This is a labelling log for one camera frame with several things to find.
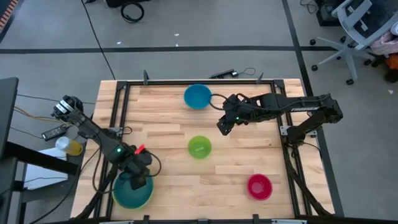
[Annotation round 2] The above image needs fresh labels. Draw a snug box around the black cable bundle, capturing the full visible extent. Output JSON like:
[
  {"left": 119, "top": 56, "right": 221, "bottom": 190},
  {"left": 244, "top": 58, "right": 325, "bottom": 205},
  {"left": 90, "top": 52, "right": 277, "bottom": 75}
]
[
  {"left": 74, "top": 166, "right": 121, "bottom": 219},
  {"left": 285, "top": 144, "right": 332, "bottom": 217}
]

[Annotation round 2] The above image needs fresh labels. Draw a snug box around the black monitor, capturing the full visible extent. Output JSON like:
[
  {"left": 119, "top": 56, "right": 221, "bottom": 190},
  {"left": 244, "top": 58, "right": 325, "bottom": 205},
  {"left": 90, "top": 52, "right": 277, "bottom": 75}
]
[{"left": 0, "top": 77, "right": 19, "bottom": 159}]

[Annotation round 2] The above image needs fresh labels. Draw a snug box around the blue plastic bowl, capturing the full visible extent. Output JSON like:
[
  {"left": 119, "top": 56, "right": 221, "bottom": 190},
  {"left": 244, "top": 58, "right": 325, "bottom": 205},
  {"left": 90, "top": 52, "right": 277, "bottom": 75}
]
[{"left": 183, "top": 83, "right": 213, "bottom": 110}]

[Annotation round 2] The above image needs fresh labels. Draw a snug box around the grey office chair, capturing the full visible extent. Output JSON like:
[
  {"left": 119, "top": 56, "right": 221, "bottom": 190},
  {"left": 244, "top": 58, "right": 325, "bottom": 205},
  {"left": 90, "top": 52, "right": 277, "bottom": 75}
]
[{"left": 310, "top": 0, "right": 398, "bottom": 86}]

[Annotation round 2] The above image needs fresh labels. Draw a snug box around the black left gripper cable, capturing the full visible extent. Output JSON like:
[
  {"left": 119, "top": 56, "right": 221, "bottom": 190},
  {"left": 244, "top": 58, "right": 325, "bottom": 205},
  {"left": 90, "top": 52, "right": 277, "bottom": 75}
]
[{"left": 145, "top": 151, "right": 162, "bottom": 179}]

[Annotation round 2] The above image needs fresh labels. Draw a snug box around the black power adapter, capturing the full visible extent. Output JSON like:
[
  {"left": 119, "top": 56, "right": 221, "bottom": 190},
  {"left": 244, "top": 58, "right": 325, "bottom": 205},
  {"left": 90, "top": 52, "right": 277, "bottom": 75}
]
[{"left": 41, "top": 124, "right": 68, "bottom": 141}]

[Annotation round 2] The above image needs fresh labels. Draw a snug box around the black metal table frame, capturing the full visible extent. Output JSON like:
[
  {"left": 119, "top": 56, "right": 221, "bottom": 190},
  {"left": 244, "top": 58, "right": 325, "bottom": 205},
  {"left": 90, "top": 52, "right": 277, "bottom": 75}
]
[{"left": 93, "top": 79, "right": 315, "bottom": 224}]

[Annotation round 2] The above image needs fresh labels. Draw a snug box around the orange object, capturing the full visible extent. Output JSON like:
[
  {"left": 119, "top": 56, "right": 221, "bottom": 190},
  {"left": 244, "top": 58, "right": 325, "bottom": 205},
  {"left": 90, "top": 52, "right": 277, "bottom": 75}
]
[{"left": 384, "top": 54, "right": 398, "bottom": 71}]

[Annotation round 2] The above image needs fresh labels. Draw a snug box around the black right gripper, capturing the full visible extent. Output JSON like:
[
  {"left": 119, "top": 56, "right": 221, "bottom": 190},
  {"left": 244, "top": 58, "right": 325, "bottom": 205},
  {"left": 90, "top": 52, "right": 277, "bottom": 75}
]
[{"left": 216, "top": 95, "right": 249, "bottom": 136}]

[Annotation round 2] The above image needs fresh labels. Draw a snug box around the coiled black cable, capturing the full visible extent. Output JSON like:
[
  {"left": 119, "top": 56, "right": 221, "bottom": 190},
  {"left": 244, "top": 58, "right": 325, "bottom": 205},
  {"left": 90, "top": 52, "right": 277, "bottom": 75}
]
[{"left": 120, "top": 2, "right": 146, "bottom": 24}]

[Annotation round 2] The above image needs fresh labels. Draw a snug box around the red plastic bowl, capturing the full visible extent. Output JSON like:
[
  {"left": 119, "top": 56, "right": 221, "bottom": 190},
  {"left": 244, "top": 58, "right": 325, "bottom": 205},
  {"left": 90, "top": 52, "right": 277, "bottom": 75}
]
[{"left": 246, "top": 174, "right": 274, "bottom": 201}]

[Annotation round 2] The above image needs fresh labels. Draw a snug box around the black equipment box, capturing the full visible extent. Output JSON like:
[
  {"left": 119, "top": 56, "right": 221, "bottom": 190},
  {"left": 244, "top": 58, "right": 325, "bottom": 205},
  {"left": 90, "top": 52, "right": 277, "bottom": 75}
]
[{"left": 315, "top": 0, "right": 343, "bottom": 27}]

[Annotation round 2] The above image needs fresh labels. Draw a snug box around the orange striped mat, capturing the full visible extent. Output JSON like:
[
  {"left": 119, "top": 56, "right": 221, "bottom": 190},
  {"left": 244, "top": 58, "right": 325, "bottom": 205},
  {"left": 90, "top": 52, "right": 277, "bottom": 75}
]
[{"left": 0, "top": 0, "right": 20, "bottom": 32}]

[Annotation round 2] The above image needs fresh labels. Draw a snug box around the green plastic bowl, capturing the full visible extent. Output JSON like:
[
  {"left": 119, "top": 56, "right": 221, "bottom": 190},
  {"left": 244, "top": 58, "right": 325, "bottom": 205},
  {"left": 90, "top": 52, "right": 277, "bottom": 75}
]
[{"left": 187, "top": 135, "right": 213, "bottom": 159}]

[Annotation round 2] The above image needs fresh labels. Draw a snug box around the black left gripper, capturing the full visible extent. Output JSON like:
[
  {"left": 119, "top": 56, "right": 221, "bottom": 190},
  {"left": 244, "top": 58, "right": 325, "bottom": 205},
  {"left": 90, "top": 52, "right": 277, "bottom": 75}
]
[{"left": 119, "top": 148, "right": 153, "bottom": 191}]

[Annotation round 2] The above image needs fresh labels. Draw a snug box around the black side stand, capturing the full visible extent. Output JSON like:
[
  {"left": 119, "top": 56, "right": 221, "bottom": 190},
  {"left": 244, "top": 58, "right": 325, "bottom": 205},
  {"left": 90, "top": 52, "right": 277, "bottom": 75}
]
[{"left": 0, "top": 141, "right": 79, "bottom": 224}]

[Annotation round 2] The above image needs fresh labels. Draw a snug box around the black power strip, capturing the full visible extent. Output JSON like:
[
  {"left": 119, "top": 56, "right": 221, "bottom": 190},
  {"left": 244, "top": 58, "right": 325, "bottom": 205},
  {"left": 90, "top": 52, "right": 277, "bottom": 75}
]
[{"left": 208, "top": 68, "right": 239, "bottom": 80}]

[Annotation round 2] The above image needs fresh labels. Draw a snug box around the large teal plastic bowl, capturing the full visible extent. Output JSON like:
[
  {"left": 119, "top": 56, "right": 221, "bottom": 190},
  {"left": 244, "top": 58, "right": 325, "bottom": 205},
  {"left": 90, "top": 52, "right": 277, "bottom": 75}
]
[{"left": 113, "top": 172, "right": 154, "bottom": 209}]

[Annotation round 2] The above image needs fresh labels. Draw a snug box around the bottle with yellow liquid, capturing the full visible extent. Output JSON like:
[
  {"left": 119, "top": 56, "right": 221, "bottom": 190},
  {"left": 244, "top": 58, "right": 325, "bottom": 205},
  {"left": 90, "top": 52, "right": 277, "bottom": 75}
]
[{"left": 55, "top": 136, "right": 84, "bottom": 156}]

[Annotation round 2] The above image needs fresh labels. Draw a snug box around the pink cloth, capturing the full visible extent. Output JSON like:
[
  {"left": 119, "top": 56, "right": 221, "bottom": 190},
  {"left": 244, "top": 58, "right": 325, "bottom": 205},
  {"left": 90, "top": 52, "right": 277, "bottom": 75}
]
[{"left": 369, "top": 30, "right": 398, "bottom": 56}]

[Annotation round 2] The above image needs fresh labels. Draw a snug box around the yellow cable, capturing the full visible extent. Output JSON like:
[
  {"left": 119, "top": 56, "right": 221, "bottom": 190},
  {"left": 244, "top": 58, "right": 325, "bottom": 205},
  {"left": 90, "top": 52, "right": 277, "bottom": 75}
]
[{"left": 13, "top": 105, "right": 78, "bottom": 128}]

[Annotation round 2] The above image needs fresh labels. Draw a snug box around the long black floor cable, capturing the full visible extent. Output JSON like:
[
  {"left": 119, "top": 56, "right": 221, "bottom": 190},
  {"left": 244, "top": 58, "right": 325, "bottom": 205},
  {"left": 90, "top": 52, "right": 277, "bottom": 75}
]
[{"left": 81, "top": 0, "right": 116, "bottom": 80}]

